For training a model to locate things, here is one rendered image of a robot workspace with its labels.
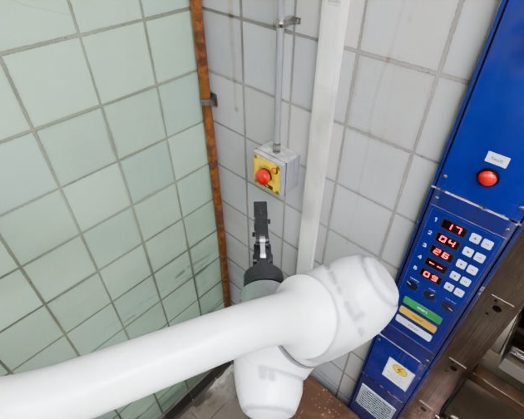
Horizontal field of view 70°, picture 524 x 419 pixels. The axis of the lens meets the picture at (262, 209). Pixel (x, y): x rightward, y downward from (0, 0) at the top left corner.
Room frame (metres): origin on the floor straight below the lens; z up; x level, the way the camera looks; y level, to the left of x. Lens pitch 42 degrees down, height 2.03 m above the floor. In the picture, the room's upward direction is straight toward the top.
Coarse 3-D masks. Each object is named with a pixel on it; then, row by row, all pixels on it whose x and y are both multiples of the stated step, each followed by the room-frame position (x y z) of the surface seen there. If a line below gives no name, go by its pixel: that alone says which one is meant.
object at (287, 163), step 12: (264, 144) 0.83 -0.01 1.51; (264, 156) 0.78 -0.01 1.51; (276, 156) 0.77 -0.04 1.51; (288, 156) 0.77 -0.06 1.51; (264, 168) 0.77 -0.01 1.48; (276, 168) 0.74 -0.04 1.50; (288, 168) 0.75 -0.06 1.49; (276, 180) 0.74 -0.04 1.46; (288, 180) 0.75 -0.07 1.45; (276, 192) 0.74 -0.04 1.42
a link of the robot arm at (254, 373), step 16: (256, 352) 0.26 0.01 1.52; (272, 352) 0.26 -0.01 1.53; (240, 368) 0.25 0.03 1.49; (256, 368) 0.24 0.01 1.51; (272, 368) 0.24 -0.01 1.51; (288, 368) 0.24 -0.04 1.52; (304, 368) 0.24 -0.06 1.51; (240, 384) 0.23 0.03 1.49; (256, 384) 0.22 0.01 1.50; (272, 384) 0.22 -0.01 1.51; (288, 384) 0.22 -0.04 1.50; (240, 400) 0.22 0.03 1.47; (256, 400) 0.21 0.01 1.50; (272, 400) 0.21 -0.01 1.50; (288, 400) 0.21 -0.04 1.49; (256, 416) 0.20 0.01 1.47; (272, 416) 0.20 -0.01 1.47; (288, 416) 0.20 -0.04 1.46
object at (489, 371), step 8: (488, 352) 0.44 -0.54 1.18; (496, 352) 0.44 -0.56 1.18; (480, 360) 0.42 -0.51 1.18; (488, 360) 0.42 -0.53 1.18; (496, 360) 0.42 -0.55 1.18; (480, 368) 0.40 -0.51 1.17; (488, 368) 0.40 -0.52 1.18; (496, 368) 0.40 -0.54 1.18; (480, 376) 0.40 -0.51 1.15; (488, 376) 0.39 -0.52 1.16; (496, 376) 0.38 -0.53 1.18; (504, 376) 0.38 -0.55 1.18; (496, 384) 0.38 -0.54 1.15; (504, 384) 0.37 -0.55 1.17; (512, 384) 0.36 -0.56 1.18; (520, 384) 0.36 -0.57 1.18; (504, 392) 0.36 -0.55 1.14; (512, 392) 0.35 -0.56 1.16; (520, 392) 0.35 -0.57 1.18; (520, 400) 0.34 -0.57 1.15
